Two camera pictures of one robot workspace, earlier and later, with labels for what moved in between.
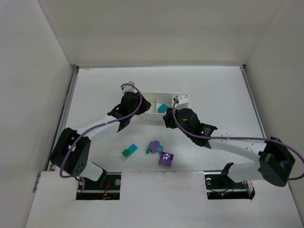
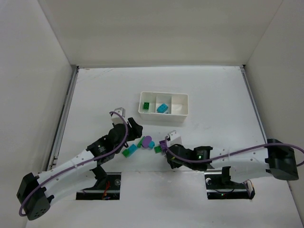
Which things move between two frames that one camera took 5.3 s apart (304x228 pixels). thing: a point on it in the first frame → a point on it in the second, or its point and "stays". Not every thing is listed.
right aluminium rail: x=247 y=82 stays
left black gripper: x=144 y=104 → x=132 y=128
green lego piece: x=148 y=148 → x=140 y=143
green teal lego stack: x=128 y=152 stays
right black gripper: x=167 y=118 → x=171 y=155
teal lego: x=160 y=148 → x=151 y=144
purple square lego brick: x=166 y=159 → x=164 y=144
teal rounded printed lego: x=163 y=108 stays
